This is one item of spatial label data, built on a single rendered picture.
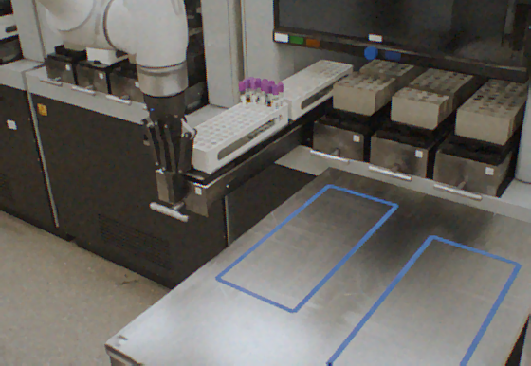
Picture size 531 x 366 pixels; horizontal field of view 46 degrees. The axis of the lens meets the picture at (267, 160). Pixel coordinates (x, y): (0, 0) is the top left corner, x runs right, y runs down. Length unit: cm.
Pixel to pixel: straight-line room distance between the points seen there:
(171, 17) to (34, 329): 141
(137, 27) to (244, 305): 51
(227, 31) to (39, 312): 119
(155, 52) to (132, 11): 8
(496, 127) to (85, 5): 85
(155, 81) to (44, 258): 156
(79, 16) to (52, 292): 142
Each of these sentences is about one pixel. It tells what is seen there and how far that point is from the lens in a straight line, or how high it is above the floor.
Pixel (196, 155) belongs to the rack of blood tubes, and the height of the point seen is 85.
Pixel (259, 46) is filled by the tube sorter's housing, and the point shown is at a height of 94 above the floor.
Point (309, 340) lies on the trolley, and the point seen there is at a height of 82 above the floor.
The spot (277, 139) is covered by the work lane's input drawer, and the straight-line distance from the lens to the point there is 143.
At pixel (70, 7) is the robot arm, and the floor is 116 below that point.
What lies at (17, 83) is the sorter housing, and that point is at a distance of 236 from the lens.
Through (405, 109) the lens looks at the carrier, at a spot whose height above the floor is 85.
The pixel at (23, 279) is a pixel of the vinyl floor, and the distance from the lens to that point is 252.
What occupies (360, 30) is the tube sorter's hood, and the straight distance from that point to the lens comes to 147.
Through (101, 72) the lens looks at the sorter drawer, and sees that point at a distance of 197.
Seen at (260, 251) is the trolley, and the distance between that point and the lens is 103.
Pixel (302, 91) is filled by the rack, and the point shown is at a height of 86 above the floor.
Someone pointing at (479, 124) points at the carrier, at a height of 86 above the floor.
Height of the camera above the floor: 141
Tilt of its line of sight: 27 degrees down
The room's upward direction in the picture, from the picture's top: 2 degrees counter-clockwise
